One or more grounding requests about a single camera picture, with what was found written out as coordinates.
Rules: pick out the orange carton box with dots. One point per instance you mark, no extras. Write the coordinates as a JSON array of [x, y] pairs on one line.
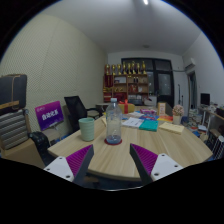
[[161, 109]]

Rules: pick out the pale green cup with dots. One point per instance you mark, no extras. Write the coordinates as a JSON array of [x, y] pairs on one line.
[[87, 130]]

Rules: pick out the purple sign board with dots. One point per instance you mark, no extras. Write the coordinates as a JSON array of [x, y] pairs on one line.
[[49, 115]]

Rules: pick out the flat round red coaster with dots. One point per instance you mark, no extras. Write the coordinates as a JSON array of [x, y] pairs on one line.
[[107, 142]]

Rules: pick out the orange book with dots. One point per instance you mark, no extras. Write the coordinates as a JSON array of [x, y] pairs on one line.
[[165, 118]]

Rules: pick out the white wall air conditioner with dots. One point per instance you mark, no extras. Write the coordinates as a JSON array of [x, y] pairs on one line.
[[190, 64]]

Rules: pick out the pink packet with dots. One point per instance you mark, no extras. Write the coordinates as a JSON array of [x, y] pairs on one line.
[[148, 111]]

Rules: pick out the blue colourful book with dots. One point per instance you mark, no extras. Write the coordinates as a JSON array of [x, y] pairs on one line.
[[149, 117]]

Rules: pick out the black computer monitor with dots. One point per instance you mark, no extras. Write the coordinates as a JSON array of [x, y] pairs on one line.
[[205, 99]]

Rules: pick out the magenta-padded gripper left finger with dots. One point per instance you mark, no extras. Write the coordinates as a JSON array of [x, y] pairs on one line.
[[78, 160]]

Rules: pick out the white stool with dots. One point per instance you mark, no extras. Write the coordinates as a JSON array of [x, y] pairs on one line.
[[219, 146]]

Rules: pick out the black office chair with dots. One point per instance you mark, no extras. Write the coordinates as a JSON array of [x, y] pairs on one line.
[[75, 110]]

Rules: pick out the yellow gift box red ribbon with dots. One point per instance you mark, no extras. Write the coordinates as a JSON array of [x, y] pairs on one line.
[[130, 108]]

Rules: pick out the silver ribbed suitcase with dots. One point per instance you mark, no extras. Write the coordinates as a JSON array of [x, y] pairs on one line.
[[13, 130]]

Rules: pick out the small yellow notepad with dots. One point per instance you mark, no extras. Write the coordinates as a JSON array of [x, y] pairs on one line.
[[103, 121]]

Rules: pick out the cluttered side desk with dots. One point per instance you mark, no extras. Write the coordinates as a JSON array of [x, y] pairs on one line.
[[213, 115]]

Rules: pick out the wooden shelf unit with trophies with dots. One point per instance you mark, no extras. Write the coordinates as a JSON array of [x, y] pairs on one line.
[[128, 83]]

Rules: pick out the large yellow notepad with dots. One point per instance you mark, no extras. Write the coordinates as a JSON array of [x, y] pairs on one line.
[[171, 128]]

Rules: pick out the clear plastic water bottle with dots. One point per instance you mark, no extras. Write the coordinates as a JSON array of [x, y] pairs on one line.
[[113, 123]]

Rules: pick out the ceiling tube light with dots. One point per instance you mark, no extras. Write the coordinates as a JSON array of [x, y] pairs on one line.
[[145, 2]]

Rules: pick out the dark grey case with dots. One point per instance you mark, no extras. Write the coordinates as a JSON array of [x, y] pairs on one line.
[[11, 91]]

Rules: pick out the pink flower bouquet in cup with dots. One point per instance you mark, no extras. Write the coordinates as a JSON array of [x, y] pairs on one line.
[[178, 111]]

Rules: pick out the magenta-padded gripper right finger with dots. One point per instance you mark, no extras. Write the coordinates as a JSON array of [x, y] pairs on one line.
[[146, 159]]

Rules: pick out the teal book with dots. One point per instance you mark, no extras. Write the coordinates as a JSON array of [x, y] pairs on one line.
[[148, 125]]

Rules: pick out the white printed booklet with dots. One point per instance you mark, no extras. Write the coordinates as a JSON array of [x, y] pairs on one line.
[[133, 122]]

